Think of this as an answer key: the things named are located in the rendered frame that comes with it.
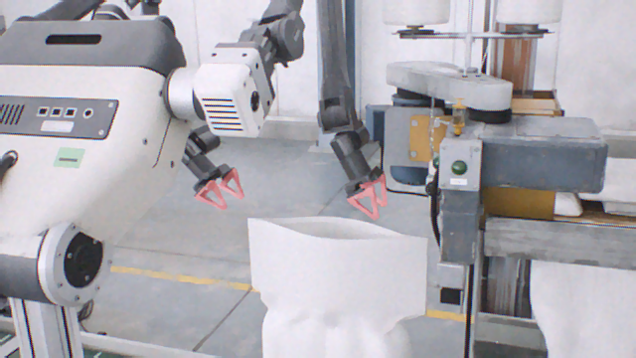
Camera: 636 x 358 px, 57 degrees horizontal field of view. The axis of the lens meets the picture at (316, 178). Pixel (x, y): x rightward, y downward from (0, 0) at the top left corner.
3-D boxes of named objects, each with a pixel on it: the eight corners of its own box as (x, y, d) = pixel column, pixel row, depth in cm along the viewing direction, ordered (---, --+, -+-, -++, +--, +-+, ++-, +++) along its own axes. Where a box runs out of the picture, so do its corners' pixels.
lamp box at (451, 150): (438, 188, 112) (439, 143, 109) (440, 181, 116) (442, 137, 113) (478, 191, 110) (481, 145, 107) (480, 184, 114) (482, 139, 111)
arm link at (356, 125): (315, 111, 135) (348, 106, 131) (334, 101, 144) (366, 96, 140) (326, 161, 138) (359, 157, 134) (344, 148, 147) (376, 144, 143)
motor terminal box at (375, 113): (371, 151, 160) (371, 109, 156) (364, 142, 169) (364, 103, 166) (400, 149, 160) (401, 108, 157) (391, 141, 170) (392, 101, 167)
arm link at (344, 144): (323, 140, 135) (342, 130, 132) (334, 133, 141) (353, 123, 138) (337, 167, 135) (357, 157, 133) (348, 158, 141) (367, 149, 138)
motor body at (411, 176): (385, 186, 165) (386, 98, 157) (395, 171, 178) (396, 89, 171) (438, 190, 160) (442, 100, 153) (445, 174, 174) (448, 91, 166)
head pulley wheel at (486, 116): (466, 122, 123) (466, 111, 122) (469, 114, 131) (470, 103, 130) (511, 124, 120) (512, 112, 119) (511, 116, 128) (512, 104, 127)
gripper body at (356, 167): (381, 171, 140) (366, 144, 140) (371, 182, 131) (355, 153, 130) (358, 182, 143) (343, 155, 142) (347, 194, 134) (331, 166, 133)
